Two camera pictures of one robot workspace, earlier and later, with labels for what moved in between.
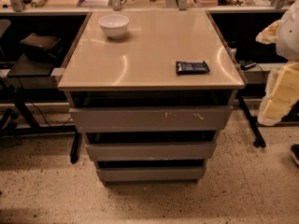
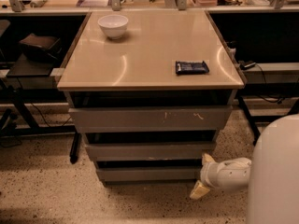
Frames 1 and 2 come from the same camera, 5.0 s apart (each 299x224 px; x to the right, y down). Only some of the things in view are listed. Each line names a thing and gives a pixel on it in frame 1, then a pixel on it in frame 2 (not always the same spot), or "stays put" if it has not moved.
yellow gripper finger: (269, 35) -> (232, 174)
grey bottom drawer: (151, 173) stays put
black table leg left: (76, 147) stays put
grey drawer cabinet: (145, 123) stays put
